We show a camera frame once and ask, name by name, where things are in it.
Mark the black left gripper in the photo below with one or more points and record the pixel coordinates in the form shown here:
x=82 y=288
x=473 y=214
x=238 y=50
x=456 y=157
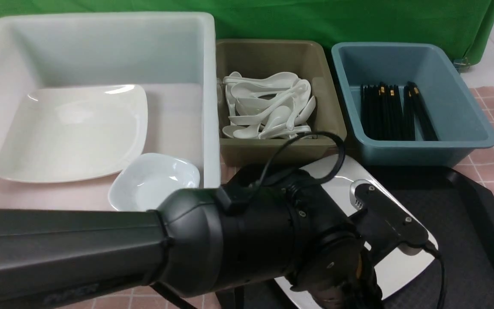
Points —
x=334 y=266

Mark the large white square plate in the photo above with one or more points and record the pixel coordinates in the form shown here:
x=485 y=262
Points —
x=397 y=269

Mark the small white square bowl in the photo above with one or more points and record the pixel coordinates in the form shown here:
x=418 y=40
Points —
x=150 y=179

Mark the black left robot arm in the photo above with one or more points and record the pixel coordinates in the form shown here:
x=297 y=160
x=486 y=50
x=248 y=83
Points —
x=198 y=241

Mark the white square plate in tub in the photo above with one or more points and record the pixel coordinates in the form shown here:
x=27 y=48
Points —
x=72 y=134

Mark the black plastic serving tray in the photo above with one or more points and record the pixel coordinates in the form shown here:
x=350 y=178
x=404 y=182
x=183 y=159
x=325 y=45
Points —
x=392 y=178

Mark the bundle of black chopsticks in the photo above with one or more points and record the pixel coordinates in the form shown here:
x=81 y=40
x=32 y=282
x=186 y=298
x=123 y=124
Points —
x=391 y=113

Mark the pile of white spoons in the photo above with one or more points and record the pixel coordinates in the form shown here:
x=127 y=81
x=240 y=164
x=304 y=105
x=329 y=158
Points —
x=278 y=106

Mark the teal blue plastic bin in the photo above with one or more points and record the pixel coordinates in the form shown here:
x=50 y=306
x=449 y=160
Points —
x=460 y=124

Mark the olive green plastic bin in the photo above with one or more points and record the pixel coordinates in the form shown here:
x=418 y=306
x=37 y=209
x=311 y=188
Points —
x=259 y=58

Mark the green backdrop cloth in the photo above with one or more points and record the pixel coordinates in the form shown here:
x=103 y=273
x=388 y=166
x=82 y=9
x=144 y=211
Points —
x=460 y=27

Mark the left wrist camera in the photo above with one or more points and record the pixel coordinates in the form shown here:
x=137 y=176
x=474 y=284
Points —
x=383 y=223

